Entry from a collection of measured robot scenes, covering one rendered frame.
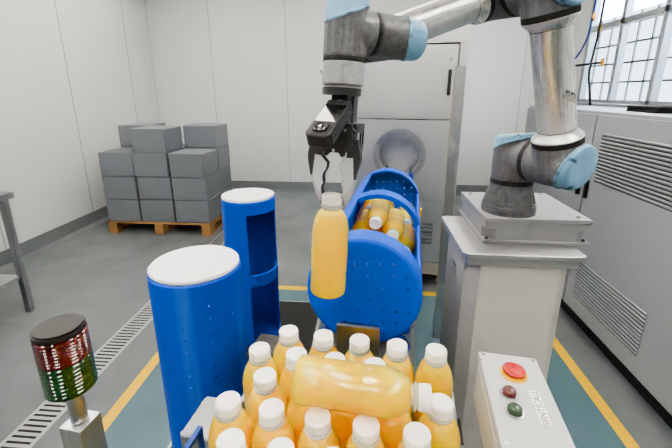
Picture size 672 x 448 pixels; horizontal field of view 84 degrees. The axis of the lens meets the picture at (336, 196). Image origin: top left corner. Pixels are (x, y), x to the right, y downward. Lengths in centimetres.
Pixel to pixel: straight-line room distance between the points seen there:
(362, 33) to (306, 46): 528
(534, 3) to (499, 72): 520
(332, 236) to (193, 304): 63
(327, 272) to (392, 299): 27
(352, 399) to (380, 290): 38
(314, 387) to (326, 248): 23
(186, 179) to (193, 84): 241
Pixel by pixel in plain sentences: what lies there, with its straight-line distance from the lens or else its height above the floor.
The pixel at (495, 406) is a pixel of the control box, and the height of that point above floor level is 110.
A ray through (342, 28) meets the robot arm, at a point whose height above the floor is 167.
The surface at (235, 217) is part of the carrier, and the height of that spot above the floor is 95.
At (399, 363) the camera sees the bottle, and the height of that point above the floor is 107.
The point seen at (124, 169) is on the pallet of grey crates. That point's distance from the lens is 471.
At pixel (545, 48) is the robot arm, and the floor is 166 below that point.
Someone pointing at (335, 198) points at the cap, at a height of 138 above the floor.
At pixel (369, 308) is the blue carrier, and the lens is 96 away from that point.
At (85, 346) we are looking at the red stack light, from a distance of 65.
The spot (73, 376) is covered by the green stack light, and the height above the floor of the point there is 119.
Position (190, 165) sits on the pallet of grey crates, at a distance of 431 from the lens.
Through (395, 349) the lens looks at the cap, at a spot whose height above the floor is 110.
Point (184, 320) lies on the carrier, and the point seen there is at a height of 91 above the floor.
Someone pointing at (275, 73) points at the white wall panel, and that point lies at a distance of 602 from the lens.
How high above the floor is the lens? 156
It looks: 16 degrees down
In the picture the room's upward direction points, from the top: straight up
